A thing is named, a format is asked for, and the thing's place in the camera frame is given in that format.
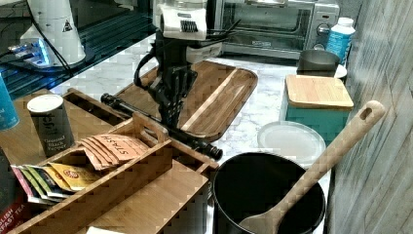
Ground red English breakfast tea box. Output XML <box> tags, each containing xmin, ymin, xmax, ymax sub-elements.
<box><xmin>0</xmin><ymin>150</ymin><xmax>31</xmax><ymax>234</ymax></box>

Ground dark wooden serving tray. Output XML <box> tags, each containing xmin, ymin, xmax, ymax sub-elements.
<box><xmin>115</xmin><ymin>59</ymin><xmax>259</xmax><ymax>142</ymax></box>

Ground green tea packets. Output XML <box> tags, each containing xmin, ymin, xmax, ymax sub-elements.
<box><xmin>12</xmin><ymin>165</ymin><xmax>71</xmax><ymax>205</ymax></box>

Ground yellow tea packet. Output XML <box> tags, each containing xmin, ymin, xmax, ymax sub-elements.
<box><xmin>50</xmin><ymin>163</ymin><xmax>100</xmax><ymax>191</ymax></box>

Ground silver toaster oven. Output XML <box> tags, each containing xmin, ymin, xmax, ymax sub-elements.
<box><xmin>207</xmin><ymin>0</ymin><xmax>340</xmax><ymax>59</ymax></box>

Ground black cooking pot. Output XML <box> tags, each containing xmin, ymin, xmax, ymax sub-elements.
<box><xmin>211</xmin><ymin>152</ymin><xmax>326</xmax><ymax>234</ymax></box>

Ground teal canister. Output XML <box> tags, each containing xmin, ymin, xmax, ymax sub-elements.
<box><xmin>0</xmin><ymin>77</ymin><xmax>19</xmax><ymax>131</ymax></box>

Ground small grey metal pot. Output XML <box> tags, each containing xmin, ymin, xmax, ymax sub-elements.
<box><xmin>297</xmin><ymin>50</ymin><xmax>340</xmax><ymax>77</ymax></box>

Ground orange Stash tea packets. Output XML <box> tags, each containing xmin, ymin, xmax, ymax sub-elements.
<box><xmin>80</xmin><ymin>134</ymin><xmax>150</xmax><ymax>171</ymax></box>

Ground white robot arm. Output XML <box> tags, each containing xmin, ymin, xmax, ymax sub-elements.
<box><xmin>146</xmin><ymin>0</ymin><xmax>226</xmax><ymax>127</ymax></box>

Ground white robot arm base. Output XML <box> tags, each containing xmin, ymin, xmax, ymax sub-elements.
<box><xmin>8</xmin><ymin>0</ymin><xmax>95</xmax><ymax>72</ymax></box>

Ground white bottle with blue label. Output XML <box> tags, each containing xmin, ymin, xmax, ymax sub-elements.
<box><xmin>325</xmin><ymin>18</ymin><xmax>356</xmax><ymax>65</ymax></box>

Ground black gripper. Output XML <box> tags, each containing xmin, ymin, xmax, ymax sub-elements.
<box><xmin>149</xmin><ymin>30</ymin><xmax>198</xmax><ymax>128</ymax></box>

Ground wooden spoon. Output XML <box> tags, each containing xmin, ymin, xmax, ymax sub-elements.
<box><xmin>239</xmin><ymin>100</ymin><xmax>386</xmax><ymax>234</ymax></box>

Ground teal box with bamboo lid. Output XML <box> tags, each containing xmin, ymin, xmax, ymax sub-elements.
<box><xmin>280</xmin><ymin>74</ymin><xmax>354</xmax><ymax>145</ymax></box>

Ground bamboo tea organizer cabinet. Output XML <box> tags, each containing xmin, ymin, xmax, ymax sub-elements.
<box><xmin>9</xmin><ymin>103</ymin><xmax>218</xmax><ymax>234</ymax></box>

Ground white plate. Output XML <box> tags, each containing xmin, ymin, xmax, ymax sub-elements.
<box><xmin>257</xmin><ymin>121</ymin><xmax>325</xmax><ymax>168</ymax></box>

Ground ground black pepper tin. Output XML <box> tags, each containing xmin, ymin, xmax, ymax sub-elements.
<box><xmin>26</xmin><ymin>94</ymin><xmax>74</xmax><ymax>157</ymax></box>

